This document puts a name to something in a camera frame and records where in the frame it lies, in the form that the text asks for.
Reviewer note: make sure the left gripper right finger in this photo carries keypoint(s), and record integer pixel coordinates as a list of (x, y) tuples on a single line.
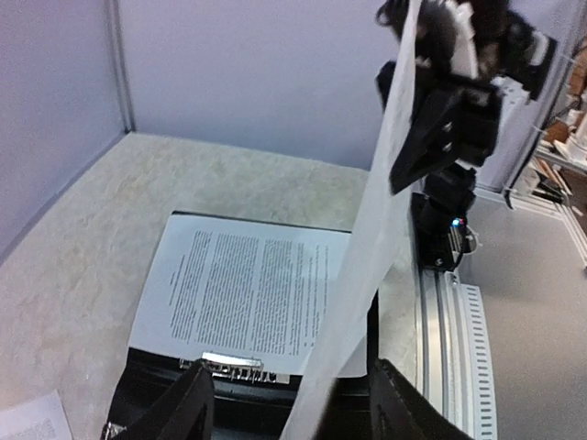
[(400, 412)]

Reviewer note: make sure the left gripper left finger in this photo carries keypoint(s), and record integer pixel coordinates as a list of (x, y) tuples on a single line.
[(148, 406)]

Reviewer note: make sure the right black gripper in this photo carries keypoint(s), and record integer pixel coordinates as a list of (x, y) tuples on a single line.
[(433, 120)]

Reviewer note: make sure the black file folder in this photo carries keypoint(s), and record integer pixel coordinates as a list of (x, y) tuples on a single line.
[(249, 402)]

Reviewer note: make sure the printed paper sheet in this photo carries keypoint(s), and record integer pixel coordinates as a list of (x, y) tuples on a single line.
[(372, 250), (238, 289)]

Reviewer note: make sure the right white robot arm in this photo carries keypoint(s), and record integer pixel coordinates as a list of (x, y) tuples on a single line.
[(477, 62)]

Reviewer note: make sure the printed paper stack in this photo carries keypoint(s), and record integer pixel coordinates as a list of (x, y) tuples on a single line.
[(41, 418)]

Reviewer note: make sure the curved aluminium rail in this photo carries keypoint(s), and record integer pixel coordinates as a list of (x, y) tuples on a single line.
[(443, 360)]

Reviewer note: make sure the perforated white cable tray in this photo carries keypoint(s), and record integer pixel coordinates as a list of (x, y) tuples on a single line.
[(480, 357)]

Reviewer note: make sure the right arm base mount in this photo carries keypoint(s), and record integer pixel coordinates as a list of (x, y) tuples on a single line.
[(442, 237)]

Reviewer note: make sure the left aluminium frame post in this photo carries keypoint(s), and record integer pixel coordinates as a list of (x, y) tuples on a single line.
[(118, 55)]

